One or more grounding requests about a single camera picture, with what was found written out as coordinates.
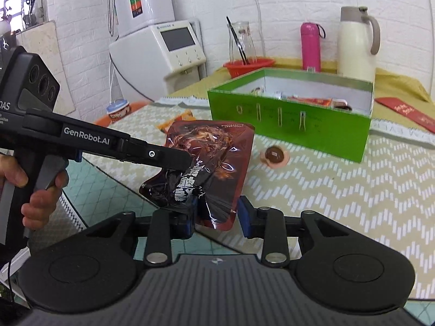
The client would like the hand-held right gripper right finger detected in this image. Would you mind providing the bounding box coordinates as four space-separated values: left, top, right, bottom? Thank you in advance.
237 196 351 268

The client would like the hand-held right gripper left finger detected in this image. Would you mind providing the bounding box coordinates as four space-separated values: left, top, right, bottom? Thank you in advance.
82 198 198 268

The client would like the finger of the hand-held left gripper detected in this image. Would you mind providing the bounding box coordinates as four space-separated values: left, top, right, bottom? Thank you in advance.
118 137 193 172

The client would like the dark red snack packet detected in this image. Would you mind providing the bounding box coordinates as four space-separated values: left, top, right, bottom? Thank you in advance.
139 120 256 232

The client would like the green cardboard box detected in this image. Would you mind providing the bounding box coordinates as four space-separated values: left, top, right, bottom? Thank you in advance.
207 67 375 164

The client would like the person's left hand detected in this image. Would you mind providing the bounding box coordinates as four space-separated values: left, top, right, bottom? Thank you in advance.
0 155 69 232

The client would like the orange snack packet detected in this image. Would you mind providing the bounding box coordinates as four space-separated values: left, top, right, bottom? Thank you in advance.
156 109 195 134

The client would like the marble slab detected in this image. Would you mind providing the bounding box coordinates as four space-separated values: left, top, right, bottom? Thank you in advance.
15 20 77 117

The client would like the blue lidded plastic jar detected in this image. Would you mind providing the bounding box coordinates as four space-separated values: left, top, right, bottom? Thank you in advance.
105 99 132 123

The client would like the teal grid mat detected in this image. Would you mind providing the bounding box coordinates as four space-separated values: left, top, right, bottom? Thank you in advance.
60 158 435 326

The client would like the round chocolate candy packet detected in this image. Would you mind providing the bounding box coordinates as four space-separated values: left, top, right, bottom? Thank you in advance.
260 145 290 168

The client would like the white water dispenser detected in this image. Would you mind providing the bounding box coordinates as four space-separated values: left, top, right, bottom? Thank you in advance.
109 20 209 103

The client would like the window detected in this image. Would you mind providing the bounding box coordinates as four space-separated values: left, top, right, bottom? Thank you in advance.
0 0 45 35

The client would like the red plastic basket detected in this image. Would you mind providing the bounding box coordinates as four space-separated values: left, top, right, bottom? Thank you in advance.
222 58 276 79

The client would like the black straw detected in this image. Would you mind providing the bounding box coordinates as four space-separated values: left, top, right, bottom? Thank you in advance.
226 16 250 65

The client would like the glass carafe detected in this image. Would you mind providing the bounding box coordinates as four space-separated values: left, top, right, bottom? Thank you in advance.
226 21 256 64

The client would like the pink thermos bottle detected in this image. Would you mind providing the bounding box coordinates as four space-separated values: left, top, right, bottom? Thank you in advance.
300 22 327 73

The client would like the red envelope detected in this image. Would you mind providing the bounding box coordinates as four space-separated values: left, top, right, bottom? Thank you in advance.
374 97 435 130

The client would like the yellow tablecloth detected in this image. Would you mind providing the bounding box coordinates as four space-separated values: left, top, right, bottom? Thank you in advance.
168 57 435 124

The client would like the cream thermal jug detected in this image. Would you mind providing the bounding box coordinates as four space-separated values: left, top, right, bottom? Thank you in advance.
336 6 381 83

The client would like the black cable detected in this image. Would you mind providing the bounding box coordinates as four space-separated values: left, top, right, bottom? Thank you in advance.
6 249 17 304

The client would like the white wall cable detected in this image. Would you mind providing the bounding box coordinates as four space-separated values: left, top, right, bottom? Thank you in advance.
251 0 267 59

